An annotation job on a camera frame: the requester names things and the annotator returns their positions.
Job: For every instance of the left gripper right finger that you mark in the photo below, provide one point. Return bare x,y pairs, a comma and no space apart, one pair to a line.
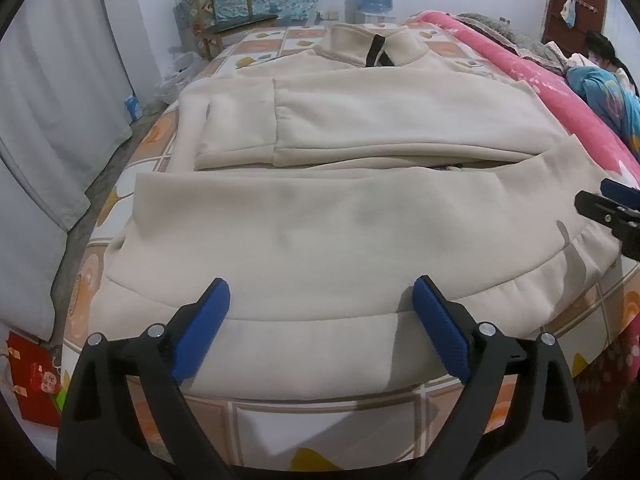
447,324

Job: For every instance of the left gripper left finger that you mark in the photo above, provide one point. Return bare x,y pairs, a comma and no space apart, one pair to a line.
194,328

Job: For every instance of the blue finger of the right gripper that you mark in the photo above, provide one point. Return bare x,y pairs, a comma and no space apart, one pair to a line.
621,194
622,221

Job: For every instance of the beige zip jacket black trim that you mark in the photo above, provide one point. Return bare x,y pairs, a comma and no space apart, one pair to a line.
321,185

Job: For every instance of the blue patterned quilt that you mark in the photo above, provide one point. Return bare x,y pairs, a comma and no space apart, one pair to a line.
617,107

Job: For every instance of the pink floral blanket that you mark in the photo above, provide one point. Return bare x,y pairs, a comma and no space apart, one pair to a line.
568,108

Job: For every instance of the tiled pattern bed sheet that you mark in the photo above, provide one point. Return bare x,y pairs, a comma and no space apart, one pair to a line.
342,432

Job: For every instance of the person with black hair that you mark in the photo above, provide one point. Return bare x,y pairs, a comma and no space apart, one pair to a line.
602,53

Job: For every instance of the grey lace-edged blanket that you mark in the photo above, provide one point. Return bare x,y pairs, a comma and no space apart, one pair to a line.
522,45

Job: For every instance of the red gift bag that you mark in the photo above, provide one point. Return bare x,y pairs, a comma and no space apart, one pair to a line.
35,381

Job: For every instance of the cloth hanging on door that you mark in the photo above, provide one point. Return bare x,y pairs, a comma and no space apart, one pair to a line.
568,13

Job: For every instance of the brown wooden door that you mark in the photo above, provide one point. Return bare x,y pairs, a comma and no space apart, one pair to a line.
590,15

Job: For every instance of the small blue packet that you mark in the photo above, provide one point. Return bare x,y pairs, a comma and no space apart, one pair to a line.
134,108

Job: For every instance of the grey curtain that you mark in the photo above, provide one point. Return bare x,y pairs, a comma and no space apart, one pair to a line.
63,114

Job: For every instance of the white plastic bag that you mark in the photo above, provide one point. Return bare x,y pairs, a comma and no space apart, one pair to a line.
184,69

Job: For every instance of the wooden chair dark seat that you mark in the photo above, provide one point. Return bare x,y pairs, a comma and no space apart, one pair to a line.
214,20

